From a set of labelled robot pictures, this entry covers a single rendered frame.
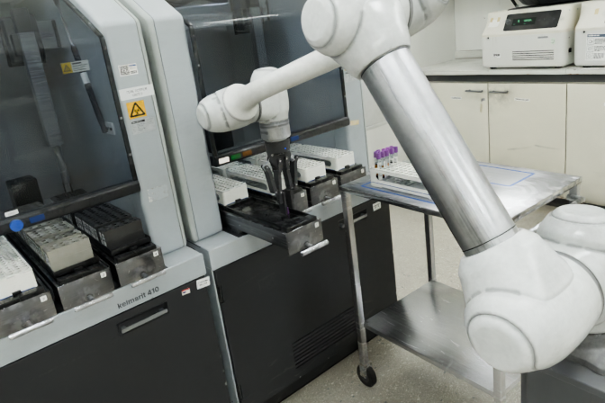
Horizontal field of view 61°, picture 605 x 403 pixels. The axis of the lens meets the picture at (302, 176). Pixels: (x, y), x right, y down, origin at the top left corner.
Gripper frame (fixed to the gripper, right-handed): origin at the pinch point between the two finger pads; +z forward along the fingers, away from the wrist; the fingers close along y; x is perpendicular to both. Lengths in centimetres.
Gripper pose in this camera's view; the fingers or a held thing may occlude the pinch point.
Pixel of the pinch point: (285, 201)
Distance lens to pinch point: 161.0
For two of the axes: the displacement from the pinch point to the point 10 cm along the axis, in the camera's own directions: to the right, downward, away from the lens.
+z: 1.3, 9.5, 2.9
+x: 6.4, 1.4, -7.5
